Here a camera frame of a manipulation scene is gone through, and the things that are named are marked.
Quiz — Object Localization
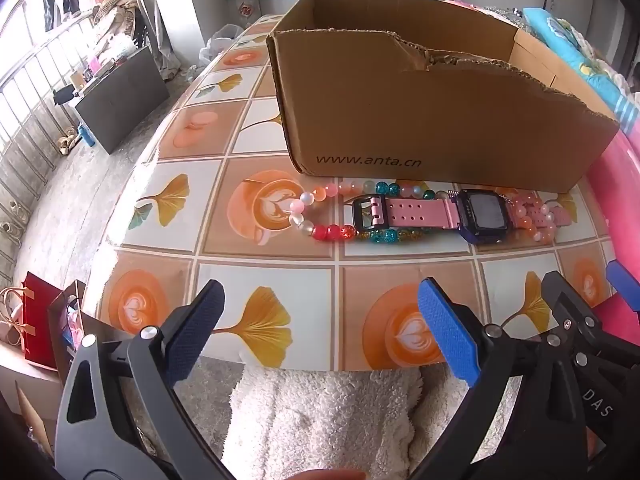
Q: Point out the grey curtain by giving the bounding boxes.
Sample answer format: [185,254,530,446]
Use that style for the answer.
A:
[131,0,183,83]

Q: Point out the pink strap smartwatch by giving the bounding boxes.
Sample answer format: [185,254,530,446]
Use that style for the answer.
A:
[352,189,576,247]

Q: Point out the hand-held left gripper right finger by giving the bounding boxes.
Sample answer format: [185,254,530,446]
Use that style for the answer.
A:
[415,276,587,480]

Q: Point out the person's left hand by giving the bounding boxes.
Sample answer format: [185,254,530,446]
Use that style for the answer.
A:
[295,468,369,480]

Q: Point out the pink bead bracelet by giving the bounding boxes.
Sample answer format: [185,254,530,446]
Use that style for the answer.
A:
[510,194,577,245]

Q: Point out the metal railing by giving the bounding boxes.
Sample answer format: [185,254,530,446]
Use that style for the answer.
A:
[0,5,101,281]

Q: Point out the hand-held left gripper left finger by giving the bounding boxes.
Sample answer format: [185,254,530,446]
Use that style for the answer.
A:
[54,280,236,480]

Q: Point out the dark cabinet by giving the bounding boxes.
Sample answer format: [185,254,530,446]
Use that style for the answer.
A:
[67,47,171,156]

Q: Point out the white plastic bag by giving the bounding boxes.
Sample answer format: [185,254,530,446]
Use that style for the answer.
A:
[200,25,238,67]

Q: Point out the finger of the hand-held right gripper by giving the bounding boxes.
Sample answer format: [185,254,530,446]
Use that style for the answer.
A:
[606,260,640,313]
[541,270,602,334]

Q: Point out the multicolour bead necklace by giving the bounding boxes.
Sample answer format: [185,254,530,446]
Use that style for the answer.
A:
[287,179,453,247]

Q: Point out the beige sandals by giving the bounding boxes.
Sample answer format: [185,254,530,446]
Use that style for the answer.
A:
[56,127,80,157]

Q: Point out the white fluffy garment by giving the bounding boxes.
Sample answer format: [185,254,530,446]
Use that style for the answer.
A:
[222,362,531,480]

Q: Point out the brown paper bag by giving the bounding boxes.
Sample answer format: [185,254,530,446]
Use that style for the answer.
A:
[47,280,101,386]

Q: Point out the red gift bag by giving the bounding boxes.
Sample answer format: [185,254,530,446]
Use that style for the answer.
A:
[20,271,66,368]

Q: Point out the blue patterned bedding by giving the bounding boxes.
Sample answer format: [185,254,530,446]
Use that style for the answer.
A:
[522,7,640,136]

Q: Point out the household clutter pile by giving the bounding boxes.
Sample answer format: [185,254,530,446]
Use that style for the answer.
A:
[92,0,148,53]

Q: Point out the brown cardboard box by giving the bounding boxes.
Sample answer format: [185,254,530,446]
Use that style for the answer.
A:
[266,0,621,194]

